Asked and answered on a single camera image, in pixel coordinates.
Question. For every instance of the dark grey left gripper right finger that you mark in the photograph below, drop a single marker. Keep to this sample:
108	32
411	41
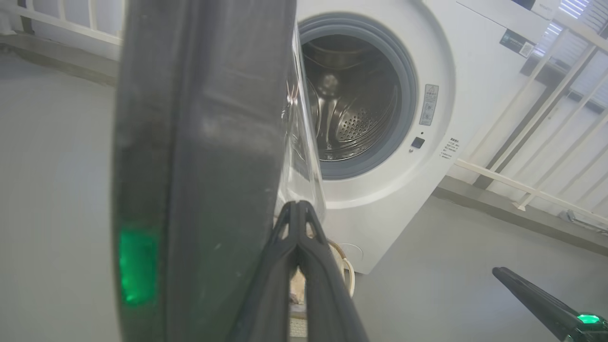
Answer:
327	294

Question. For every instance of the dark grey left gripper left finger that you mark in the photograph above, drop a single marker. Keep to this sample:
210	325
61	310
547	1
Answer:
273	285

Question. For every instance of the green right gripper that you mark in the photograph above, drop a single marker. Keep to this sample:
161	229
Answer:
591	327

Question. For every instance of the black round washer door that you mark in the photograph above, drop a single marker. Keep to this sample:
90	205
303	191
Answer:
204	142

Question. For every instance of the black door latch socket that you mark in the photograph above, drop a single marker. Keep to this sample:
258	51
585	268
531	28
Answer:
418	142

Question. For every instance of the washing machine drum opening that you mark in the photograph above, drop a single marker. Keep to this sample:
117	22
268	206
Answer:
351	109

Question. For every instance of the white front-load washing machine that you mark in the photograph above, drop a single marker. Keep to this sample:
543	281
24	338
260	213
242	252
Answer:
475	57

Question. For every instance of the cream perforated laundry basket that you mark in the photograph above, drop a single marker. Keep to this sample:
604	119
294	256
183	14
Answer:
349	278

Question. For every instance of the round white filter cover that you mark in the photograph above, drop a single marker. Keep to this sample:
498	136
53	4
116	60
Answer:
352	252

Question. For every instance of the white metal railing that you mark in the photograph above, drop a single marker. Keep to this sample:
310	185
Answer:
71	26
494	173

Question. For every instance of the small printed text label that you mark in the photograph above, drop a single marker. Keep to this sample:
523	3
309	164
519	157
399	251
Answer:
449	148

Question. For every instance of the grey warning sticker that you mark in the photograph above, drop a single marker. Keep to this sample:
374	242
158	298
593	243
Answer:
429	104

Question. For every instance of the black sticker with QR code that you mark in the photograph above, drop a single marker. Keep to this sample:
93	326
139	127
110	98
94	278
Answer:
515	42

